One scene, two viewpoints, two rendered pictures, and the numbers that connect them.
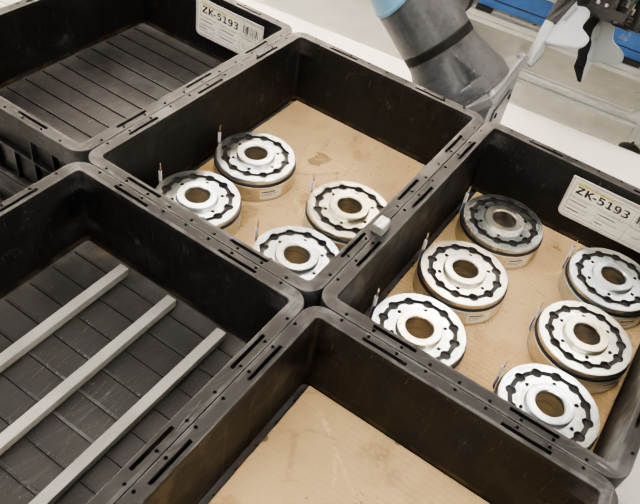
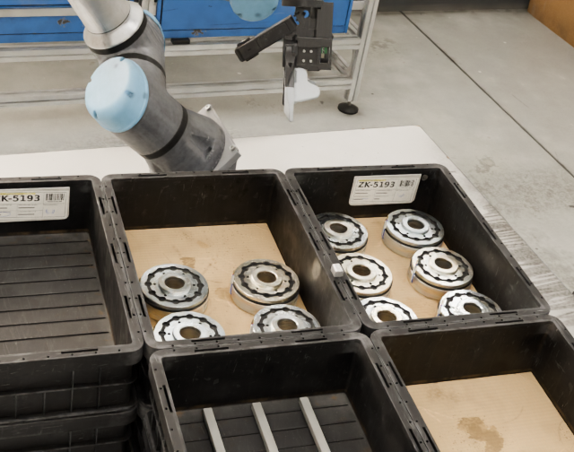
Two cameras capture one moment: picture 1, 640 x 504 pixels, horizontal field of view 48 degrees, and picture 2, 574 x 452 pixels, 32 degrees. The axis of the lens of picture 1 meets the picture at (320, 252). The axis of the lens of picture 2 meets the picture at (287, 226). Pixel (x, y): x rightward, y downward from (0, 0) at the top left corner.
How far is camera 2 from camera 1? 0.96 m
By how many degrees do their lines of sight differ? 39
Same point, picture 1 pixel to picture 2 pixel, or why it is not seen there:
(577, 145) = (243, 151)
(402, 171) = (239, 237)
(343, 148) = (188, 245)
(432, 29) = (169, 122)
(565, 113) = (56, 116)
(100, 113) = (13, 333)
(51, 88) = not seen: outside the picture
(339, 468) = (432, 413)
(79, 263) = not seen: hidden behind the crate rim
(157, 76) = not seen: outside the picture
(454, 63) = (192, 139)
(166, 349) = (290, 431)
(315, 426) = not seen: hidden behind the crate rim
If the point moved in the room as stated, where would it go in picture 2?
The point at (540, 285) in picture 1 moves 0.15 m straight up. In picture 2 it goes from (383, 256) to (403, 181)
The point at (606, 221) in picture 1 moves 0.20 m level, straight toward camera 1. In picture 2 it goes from (381, 195) to (428, 266)
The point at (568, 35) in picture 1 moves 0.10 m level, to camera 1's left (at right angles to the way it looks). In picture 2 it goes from (305, 91) to (260, 105)
